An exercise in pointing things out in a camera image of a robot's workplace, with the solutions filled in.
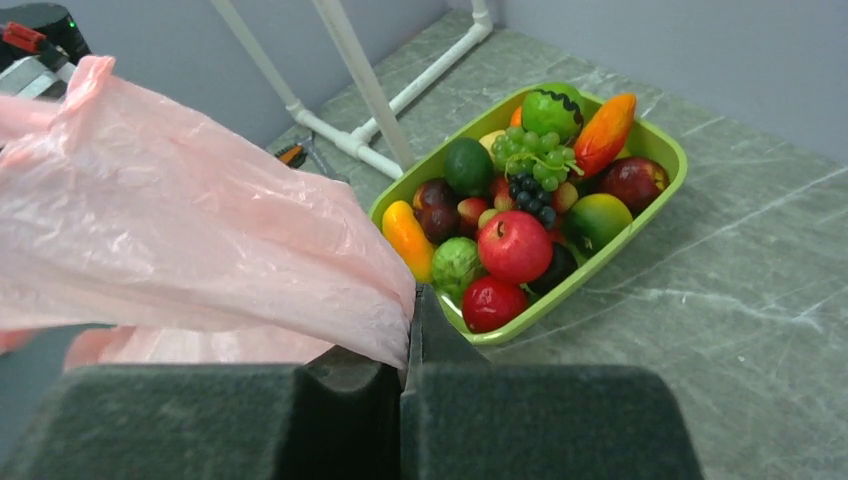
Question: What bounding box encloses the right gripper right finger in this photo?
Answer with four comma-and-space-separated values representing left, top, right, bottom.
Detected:
400, 284, 703, 479

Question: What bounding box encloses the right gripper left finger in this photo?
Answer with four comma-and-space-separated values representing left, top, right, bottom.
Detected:
1, 347, 400, 479

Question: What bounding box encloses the pink plastic bag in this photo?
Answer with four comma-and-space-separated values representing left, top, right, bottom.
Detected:
1, 56, 416, 369

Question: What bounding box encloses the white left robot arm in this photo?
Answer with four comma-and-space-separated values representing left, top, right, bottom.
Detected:
1, 2, 91, 72

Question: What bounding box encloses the small red apple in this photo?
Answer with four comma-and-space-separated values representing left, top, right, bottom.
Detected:
461, 275, 528, 334

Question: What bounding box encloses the light green sugar apple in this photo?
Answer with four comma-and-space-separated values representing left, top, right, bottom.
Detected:
431, 237, 487, 308

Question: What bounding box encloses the yellow orange mango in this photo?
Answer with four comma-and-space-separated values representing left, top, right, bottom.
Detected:
382, 200, 435, 283

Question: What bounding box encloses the large red apple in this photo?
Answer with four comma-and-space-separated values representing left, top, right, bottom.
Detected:
477, 210, 553, 285

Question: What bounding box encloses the green plastic fruit tray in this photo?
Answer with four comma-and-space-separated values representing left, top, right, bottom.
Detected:
369, 87, 688, 345

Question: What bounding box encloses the dark purple plum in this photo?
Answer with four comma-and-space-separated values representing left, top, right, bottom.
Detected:
412, 178, 461, 245

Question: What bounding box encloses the dark grape bunch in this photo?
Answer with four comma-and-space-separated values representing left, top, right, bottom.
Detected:
507, 173, 557, 230

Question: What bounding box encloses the green yellow mango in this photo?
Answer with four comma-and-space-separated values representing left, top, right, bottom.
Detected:
563, 193, 633, 258

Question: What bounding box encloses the dark green avocado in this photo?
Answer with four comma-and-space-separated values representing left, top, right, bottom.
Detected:
444, 137, 494, 197

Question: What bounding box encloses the steel wrench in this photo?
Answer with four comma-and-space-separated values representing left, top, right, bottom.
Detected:
273, 131, 350, 183

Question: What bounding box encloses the green grape bunch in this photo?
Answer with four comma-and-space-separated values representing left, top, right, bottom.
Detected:
489, 126, 584, 192

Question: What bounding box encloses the dark red apple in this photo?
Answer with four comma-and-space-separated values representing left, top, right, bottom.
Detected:
596, 156, 670, 217

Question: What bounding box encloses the orange tangerine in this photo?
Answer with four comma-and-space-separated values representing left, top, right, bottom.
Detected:
509, 106, 522, 127

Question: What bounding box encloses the orange papaya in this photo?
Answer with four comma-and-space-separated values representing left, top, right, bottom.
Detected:
573, 93, 638, 178

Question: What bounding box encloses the green custard apple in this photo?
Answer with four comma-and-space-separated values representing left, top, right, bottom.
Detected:
521, 82, 586, 143

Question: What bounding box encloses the white pvc pipe frame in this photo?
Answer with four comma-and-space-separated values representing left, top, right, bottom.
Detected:
212, 0, 493, 180

